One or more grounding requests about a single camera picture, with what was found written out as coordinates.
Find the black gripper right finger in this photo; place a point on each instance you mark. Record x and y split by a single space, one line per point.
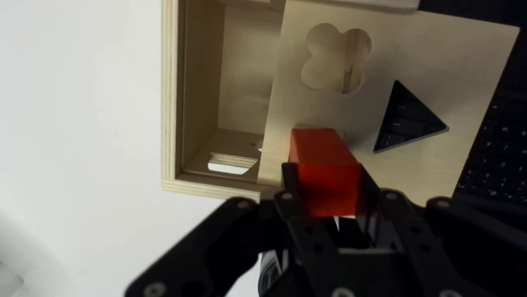
439 247

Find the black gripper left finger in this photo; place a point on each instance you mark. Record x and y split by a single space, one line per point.
220 247

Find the red rectangular wooden block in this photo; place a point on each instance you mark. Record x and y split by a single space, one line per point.
324 165

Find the wooden shape sorter box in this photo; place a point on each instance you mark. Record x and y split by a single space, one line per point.
467 66

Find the black laptop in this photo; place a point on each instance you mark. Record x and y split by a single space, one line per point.
500 153

